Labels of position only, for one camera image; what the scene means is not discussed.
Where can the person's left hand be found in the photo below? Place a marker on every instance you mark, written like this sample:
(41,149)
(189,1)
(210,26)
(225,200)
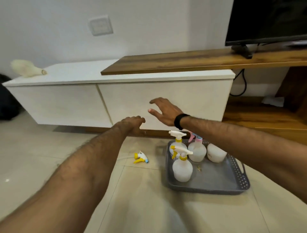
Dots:
(130,123)

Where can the person's right hand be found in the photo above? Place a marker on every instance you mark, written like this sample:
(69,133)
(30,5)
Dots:
(168,112)

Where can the person's left fingers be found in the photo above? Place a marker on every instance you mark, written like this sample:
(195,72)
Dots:
(140,119)

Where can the person's right thumb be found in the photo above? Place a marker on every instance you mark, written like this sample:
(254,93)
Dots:
(154,112)

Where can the person's left forearm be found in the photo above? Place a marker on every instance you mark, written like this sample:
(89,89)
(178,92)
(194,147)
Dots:
(72,172)

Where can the person's right forearm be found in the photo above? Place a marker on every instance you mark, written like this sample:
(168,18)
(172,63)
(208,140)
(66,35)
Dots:
(239,144)

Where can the black wristband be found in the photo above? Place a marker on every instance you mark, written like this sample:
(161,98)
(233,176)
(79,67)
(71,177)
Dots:
(179,121)

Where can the yellow trigger white spray bottle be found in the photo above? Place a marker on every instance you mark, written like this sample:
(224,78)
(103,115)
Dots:
(182,169)
(178,139)

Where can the loose yellow spray trigger head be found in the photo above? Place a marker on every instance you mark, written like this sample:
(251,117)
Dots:
(141,157)

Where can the white cabinet door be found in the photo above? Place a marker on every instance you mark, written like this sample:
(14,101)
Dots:
(60,105)
(196,98)

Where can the pink trigger white spray bottle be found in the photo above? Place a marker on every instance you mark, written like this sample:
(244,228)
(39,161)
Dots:
(197,151)

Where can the brown wooden shelf board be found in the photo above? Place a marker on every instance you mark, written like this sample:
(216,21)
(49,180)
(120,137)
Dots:
(191,60)

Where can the white bottle without sprayer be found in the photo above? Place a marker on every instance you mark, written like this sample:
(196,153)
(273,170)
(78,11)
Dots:
(214,153)

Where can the white low cabinet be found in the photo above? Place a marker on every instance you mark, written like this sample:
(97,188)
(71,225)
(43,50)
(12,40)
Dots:
(79,72)

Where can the grey perforated plastic tray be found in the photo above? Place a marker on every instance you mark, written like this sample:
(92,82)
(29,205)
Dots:
(213,178)

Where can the black television stand foot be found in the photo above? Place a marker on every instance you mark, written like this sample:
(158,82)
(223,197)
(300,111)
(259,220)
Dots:
(244,50)

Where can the brown wooden lower unit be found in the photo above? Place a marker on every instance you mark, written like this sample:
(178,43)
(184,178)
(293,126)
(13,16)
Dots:
(263,117)

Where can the white feathery duster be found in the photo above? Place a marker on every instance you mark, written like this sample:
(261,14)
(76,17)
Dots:
(25,68)

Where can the black bag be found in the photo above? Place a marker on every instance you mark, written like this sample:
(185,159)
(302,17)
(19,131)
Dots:
(8,100)

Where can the black flat television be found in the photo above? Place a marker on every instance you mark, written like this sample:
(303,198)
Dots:
(266,19)

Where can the white wall switch plate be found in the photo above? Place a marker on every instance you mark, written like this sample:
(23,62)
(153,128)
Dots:
(100,25)

